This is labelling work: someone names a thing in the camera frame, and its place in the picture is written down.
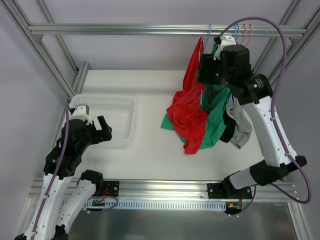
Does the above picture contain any white plastic basket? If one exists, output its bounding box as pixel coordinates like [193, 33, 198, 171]
[69, 94, 137, 150]

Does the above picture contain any pink hanger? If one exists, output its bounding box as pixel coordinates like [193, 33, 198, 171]
[245, 23, 254, 47]
[240, 23, 248, 45]

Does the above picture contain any front aluminium rail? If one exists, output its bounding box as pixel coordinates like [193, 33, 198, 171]
[28, 178, 298, 202]

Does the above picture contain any red tank top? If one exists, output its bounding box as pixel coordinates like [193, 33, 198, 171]
[167, 37, 208, 155]

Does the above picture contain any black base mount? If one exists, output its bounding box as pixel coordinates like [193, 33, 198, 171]
[102, 180, 120, 197]
[206, 182, 253, 200]

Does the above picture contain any aluminium hanging rail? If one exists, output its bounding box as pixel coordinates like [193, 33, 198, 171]
[27, 23, 307, 36]

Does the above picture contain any blue hanger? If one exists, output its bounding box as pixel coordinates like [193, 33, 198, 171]
[199, 23, 213, 106]
[228, 23, 240, 108]
[233, 23, 240, 40]

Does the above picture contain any green tank top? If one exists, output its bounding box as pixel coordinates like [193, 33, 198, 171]
[159, 42, 232, 150]

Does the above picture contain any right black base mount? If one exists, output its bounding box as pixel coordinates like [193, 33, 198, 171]
[206, 182, 253, 200]

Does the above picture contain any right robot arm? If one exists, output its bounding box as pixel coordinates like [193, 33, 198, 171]
[196, 44, 307, 199]

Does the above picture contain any white slotted cable duct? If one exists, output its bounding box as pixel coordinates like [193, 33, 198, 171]
[82, 198, 227, 212]

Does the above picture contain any black tank top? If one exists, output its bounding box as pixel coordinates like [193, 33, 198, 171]
[219, 108, 236, 143]

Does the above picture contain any grey tank top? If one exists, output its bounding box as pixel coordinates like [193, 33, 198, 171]
[226, 105, 253, 149]

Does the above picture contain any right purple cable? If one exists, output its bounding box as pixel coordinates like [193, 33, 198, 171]
[219, 16, 313, 204]

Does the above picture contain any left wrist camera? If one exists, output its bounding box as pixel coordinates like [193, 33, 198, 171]
[69, 104, 90, 121]

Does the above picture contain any aluminium frame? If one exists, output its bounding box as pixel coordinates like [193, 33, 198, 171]
[0, 0, 320, 240]

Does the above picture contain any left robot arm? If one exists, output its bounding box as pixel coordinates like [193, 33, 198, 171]
[16, 115, 112, 240]

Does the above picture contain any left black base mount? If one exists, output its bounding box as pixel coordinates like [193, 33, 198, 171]
[102, 180, 120, 197]

